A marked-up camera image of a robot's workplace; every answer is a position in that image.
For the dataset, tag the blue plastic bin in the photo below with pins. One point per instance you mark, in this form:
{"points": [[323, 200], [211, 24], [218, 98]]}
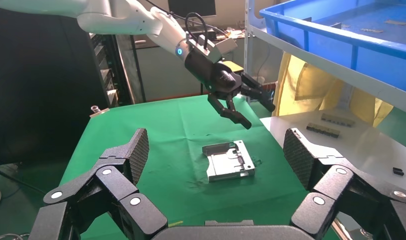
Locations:
{"points": [[372, 63]]}

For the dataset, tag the thin flat metal strip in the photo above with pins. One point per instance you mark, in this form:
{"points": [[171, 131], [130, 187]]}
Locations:
{"points": [[395, 22], [372, 30]]}

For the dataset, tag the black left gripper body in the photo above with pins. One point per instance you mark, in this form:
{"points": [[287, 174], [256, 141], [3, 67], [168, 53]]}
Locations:
{"points": [[213, 76]]}

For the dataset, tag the small black plastic piece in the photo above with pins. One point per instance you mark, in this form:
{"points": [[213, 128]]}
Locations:
{"points": [[398, 171]]}

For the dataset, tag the white metal shelf rack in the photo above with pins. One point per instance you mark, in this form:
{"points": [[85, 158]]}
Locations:
{"points": [[355, 149]]}

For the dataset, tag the dark storage rack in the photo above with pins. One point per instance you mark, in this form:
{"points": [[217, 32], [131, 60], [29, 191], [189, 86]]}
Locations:
{"points": [[107, 76]]}

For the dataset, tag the stamped sheet metal plate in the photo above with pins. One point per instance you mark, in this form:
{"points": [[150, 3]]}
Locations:
{"points": [[228, 164]]}

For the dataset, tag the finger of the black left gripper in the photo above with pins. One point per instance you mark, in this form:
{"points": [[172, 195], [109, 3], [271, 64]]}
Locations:
{"points": [[256, 90], [231, 114]]}

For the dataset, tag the small ribbed metal strip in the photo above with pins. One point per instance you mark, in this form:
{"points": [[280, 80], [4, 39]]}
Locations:
{"points": [[323, 130], [338, 120]]}

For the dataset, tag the black partition panel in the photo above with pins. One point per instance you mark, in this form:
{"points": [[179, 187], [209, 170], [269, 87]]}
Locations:
{"points": [[40, 82]]}

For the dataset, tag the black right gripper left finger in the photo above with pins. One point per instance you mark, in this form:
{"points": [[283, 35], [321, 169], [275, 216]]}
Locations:
{"points": [[120, 185]]}

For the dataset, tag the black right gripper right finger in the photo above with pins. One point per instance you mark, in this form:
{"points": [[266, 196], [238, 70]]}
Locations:
{"points": [[332, 185]]}

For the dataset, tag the green table cloth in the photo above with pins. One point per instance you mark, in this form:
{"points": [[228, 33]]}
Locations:
{"points": [[176, 139]]}

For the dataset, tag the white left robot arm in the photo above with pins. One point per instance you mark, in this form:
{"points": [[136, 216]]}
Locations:
{"points": [[107, 15]]}

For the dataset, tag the black monitor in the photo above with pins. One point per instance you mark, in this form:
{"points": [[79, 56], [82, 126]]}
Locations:
{"points": [[189, 6]]}

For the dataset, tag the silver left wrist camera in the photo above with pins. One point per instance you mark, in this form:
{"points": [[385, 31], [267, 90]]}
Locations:
{"points": [[209, 48]]}

